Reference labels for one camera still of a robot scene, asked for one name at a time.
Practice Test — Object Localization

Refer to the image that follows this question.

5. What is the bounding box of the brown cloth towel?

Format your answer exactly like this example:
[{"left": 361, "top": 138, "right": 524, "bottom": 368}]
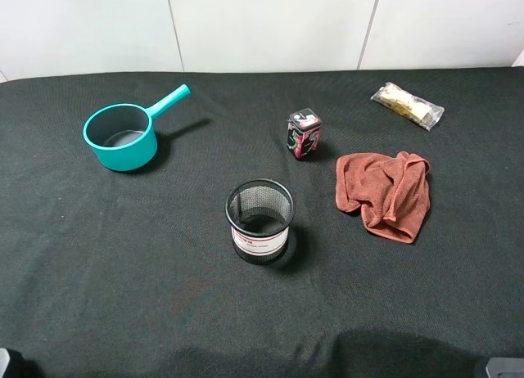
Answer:
[{"left": 335, "top": 151, "right": 431, "bottom": 244}]

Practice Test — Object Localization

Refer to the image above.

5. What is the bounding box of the black mesh pen holder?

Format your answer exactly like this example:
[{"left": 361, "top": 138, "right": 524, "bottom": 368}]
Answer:
[{"left": 225, "top": 178, "right": 295, "bottom": 264}]

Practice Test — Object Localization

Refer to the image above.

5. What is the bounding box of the black pink tin box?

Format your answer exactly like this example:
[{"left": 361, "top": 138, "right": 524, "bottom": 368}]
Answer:
[{"left": 287, "top": 108, "right": 322, "bottom": 160}]

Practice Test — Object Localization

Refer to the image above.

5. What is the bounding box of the clear packaged snack bag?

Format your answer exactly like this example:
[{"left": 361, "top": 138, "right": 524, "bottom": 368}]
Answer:
[{"left": 371, "top": 82, "right": 445, "bottom": 131}]

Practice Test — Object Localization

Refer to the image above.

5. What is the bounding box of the black tablecloth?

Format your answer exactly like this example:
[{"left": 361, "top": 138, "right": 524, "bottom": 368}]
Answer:
[{"left": 1, "top": 68, "right": 523, "bottom": 377}]

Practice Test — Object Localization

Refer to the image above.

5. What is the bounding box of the grey right base corner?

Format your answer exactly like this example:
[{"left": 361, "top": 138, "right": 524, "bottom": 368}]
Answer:
[{"left": 485, "top": 358, "right": 524, "bottom": 378}]

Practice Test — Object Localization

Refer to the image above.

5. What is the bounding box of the grey base corner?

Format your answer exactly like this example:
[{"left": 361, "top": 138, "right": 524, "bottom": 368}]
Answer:
[
  {"left": 0, "top": 348, "right": 11, "bottom": 378},
  {"left": 485, "top": 358, "right": 524, "bottom": 378}
]

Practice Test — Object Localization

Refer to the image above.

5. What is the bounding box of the grey left base corner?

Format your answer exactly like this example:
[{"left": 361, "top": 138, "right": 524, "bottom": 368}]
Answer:
[{"left": 0, "top": 348, "right": 11, "bottom": 378}]

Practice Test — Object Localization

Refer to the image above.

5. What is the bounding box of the teal saucepan with handle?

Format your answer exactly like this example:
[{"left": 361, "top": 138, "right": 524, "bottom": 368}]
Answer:
[{"left": 83, "top": 84, "right": 191, "bottom": 172}]

